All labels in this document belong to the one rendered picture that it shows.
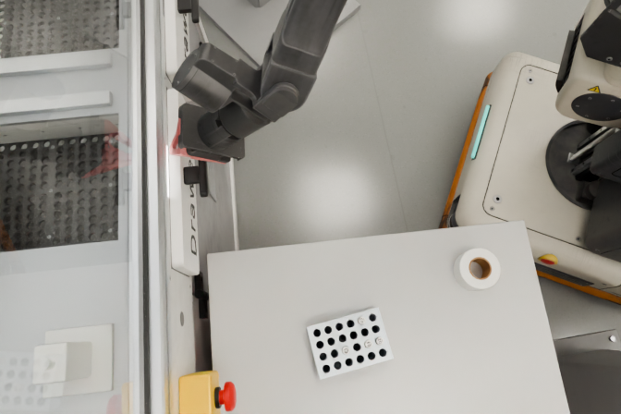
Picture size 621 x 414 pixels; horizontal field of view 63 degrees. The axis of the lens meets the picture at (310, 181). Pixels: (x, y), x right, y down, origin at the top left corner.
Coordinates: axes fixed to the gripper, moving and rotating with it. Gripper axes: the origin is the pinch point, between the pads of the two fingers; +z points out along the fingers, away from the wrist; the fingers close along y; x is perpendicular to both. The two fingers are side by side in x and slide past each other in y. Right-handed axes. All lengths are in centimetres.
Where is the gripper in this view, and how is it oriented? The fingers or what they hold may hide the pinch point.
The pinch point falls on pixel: (183, 151)
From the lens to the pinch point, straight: 81.3
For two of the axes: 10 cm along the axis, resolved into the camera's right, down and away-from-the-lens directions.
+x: 0.7, 9.5, -3.0
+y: -7.4, -1.5, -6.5
